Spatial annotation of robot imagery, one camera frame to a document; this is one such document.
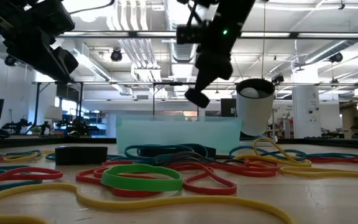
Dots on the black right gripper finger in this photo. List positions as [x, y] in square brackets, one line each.
[205, 82]

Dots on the black rectangular block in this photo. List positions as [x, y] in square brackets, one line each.
[81, 155]

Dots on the long teal rubber band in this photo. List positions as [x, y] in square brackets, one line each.
[17, 184]

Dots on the black background robot arm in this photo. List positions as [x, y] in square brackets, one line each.
[17, 126]

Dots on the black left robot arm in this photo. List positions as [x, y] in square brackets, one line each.
[11, 15]

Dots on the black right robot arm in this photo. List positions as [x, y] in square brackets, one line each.
[228, 18]

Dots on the teal translucent plastic bin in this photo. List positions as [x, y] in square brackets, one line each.
[179, 133]

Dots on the long red rubber band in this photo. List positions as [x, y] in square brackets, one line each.
[210, 190]

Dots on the wide green rubber band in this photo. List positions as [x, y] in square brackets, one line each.
[141, 184]

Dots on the long yellow rubber band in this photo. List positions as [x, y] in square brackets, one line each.
[135, 204]

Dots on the black pipe scaffold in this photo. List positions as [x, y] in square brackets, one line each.
[81, 102]
[176, 83]

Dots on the black screen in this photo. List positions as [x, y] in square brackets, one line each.
[228, 107]

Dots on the blue storage shelving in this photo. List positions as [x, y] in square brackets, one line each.
[95, 124]

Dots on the white building column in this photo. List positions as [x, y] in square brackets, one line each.
[306, 109]

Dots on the silver ceiling air duct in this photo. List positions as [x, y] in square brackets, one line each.
[182, 53]

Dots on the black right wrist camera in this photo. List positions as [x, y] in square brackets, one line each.
[188, 34]

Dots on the black overhead frame beam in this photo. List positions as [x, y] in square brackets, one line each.
[294, 35]

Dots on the black aluminium table frame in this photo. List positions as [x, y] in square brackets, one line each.
[26, 142]

